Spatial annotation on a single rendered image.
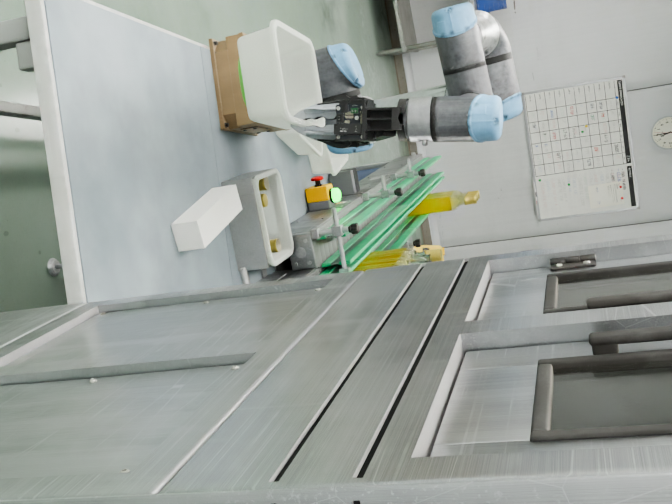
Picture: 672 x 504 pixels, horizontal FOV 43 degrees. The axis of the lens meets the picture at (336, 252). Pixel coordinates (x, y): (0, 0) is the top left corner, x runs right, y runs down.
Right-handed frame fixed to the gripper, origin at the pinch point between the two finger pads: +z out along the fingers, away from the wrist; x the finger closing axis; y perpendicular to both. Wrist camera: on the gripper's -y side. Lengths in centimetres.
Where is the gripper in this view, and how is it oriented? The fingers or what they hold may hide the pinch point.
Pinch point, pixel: (299, 122)
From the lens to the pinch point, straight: 152.0
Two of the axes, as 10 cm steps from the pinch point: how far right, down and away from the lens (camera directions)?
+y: -2.9, 0.9, -9.5
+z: -9.6, -0.3, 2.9
